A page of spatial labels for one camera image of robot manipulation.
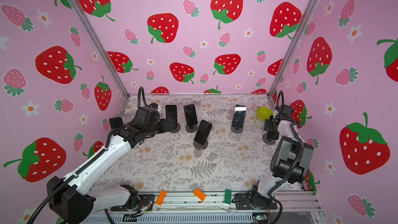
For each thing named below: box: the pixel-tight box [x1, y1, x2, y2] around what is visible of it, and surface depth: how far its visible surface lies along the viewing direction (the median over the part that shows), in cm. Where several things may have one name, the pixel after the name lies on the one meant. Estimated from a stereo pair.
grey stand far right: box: [262, 132, 276, 145], surface depth 97 cm
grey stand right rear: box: [230, 124, 244, 134], surface depth 103 cm
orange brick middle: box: [192, 187, 207, 202], surface depth 77 cm
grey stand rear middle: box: [185, 123, 198, 133], surface depth 104 cm
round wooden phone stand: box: [193, 139, 209, 151], surface depth 95 cm
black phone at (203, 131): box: [194, 119, 213, 146], surface depth 86 cm
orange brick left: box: [154, 189, 168, 207], surface depth 76 cm
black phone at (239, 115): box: [231, 104, 248, 128], surface depth 97 cm
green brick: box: [224, 188, 233, 205], surface depth 76 cm
